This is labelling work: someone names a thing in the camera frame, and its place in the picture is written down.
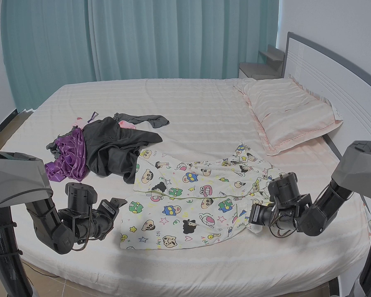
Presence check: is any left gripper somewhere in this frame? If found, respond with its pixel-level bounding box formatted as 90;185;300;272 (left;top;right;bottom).
76;198;128;239

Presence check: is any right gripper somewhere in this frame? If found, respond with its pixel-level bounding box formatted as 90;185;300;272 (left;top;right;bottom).
249;204;297;230

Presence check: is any white printed pyjama top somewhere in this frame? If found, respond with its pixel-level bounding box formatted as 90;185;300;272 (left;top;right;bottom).
120;139;294;250

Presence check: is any bed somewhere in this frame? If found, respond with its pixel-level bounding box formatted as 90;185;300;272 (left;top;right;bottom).
0;31;371;297

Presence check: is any black garment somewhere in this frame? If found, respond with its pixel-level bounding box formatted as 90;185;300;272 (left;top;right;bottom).
83;117;163;185

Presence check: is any purple satin garment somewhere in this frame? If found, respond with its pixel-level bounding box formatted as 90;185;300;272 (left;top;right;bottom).
44;112;99;182

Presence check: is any pink garment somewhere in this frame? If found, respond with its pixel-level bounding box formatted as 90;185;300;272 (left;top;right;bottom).
70;117;137;131

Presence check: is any dark grey thin garment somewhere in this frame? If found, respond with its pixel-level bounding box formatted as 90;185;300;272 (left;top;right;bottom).
114;113;170;129

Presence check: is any pink striped pillow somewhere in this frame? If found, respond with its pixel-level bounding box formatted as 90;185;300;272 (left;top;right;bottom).
233;74;344;156

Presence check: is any grey bedside table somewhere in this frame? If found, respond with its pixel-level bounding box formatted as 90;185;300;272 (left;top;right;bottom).
239;45;286;80

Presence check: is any blue-green curtain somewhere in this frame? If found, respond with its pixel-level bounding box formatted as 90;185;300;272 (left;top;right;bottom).
88;0;280;81
1;0;96;112

